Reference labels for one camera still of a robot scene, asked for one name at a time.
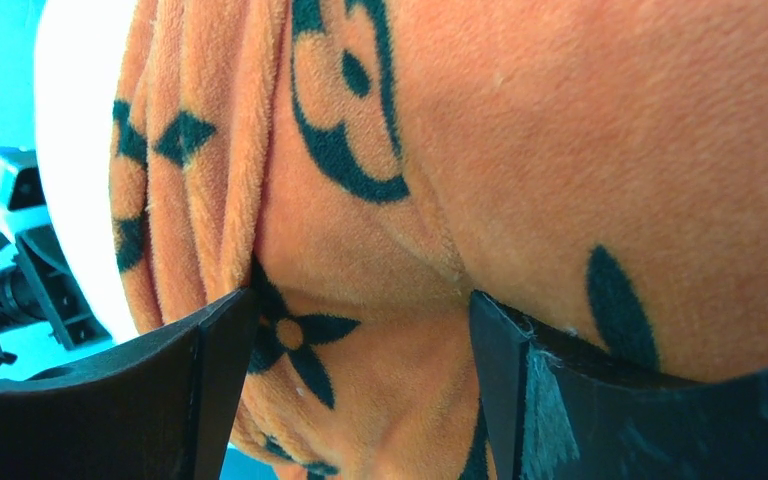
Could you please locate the white pillow insert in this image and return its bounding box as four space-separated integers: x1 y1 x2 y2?
34 0 137 343

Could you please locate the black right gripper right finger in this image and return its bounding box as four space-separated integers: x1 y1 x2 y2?
469 292 768 479

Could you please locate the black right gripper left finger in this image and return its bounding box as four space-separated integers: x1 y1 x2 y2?
0 289 260 479

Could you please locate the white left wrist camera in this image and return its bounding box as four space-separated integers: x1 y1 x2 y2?
0 147 51 244

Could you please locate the orange patterned pillowcase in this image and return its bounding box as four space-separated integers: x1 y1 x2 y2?
110 1 768 479

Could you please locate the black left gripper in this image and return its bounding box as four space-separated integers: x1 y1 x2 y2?
0 225 111 367

